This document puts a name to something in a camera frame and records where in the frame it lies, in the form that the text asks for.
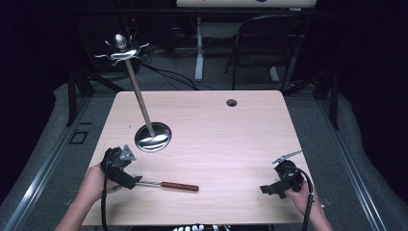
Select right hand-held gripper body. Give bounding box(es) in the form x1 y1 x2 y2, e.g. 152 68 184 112
271 149 305 193

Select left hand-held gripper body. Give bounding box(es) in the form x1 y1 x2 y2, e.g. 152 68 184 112
100 143 138 191

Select wooden-handled metal utensil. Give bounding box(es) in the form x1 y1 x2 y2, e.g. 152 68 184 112
110 180 200 193

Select person's right hand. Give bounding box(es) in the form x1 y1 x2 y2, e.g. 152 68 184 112
283 181 319 217

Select person's left hand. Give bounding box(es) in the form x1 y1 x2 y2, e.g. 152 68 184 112
77 163 123 207

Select metal utensil rack with hooks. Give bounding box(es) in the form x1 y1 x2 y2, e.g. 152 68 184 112
94 33 173 154

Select white-legged background table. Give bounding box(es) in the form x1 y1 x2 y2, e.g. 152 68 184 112
175 0 318 83

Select black folding chair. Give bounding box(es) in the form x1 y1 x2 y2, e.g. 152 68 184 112
224 13 310 93

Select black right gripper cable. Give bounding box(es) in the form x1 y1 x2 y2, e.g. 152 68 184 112
288 166 316 231

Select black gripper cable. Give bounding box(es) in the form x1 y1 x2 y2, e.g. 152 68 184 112
288 166 316 231
99 150 112 231

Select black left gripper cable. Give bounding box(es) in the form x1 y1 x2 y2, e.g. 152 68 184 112
99 150 112 231

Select black metal frame stand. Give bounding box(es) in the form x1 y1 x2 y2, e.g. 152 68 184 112
282 61 342 131
64 61 127 128

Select black floor cables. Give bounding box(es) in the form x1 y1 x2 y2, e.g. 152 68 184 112
140 44 222 92

